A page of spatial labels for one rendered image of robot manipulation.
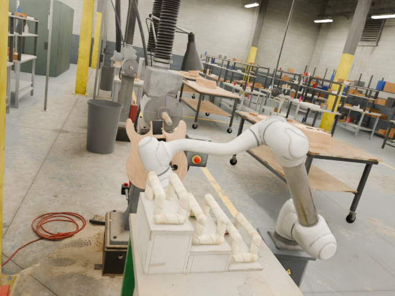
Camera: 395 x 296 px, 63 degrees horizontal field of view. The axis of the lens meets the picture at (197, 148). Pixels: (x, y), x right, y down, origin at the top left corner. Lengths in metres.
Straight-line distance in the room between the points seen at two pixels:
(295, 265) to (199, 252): 0.96
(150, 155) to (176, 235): 0.44
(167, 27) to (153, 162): 0.80
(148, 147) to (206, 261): 0.53
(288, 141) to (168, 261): 0.68
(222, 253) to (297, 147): 0.54
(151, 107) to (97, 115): 2.71
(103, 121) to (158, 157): 3.34
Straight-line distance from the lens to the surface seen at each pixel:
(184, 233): 1.09
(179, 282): 1.15
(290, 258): 1.98
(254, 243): 1.28
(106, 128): 4.75
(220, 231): 1.18
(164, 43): 1.88
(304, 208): 1.65
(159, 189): 1.06
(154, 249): 1.10
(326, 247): 1.76
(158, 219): 1.07
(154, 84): 1.73
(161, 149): 1.41
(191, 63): 1.84
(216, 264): 1.21
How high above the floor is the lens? 1.65
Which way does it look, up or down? 16 degrees down
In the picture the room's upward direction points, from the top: 12 degrees clockwise
